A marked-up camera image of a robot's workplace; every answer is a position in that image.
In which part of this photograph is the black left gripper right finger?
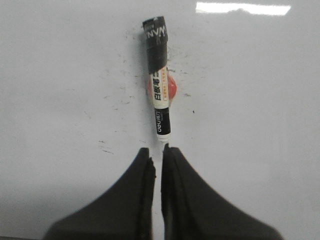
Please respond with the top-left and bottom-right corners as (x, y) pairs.
(161, 144), (283, 240)

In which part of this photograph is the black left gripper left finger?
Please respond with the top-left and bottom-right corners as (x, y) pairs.
(43, 147), (156, 240)

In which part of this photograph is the black white whiteboard marker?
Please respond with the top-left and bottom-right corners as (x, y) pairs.
(142, 16), (171, 145)

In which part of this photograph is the white whiteboard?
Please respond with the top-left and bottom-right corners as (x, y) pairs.
(0, 0), (320, 240)

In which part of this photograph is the red round magnet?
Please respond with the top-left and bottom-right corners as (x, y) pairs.
(146, 74), (177, 106)

